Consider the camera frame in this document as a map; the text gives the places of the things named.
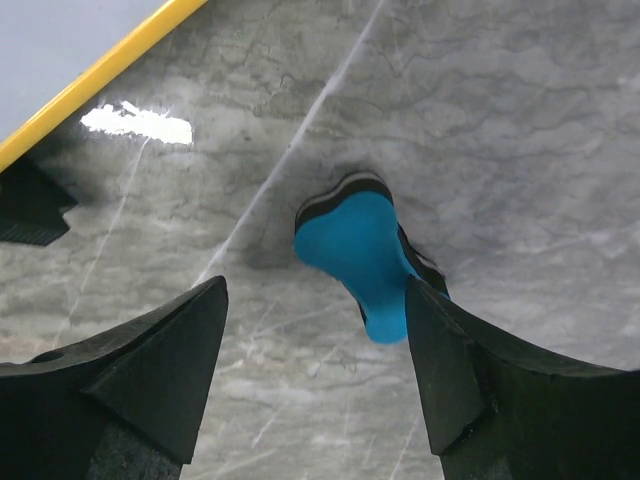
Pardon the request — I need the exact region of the black whiteboard foot near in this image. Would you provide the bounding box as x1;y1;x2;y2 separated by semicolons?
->
1;160;78;247

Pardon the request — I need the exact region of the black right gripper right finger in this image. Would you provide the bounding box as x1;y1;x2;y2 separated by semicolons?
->
406;279;639;479

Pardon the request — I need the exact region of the blue whiteboard eraser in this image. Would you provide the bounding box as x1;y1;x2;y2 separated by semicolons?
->
293;171;450;344

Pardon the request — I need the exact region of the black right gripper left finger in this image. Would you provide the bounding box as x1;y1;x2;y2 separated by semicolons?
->
1;276;228;479

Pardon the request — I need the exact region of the yellow framed whiteboard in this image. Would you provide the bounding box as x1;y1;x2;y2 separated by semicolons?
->
1;0;204;168

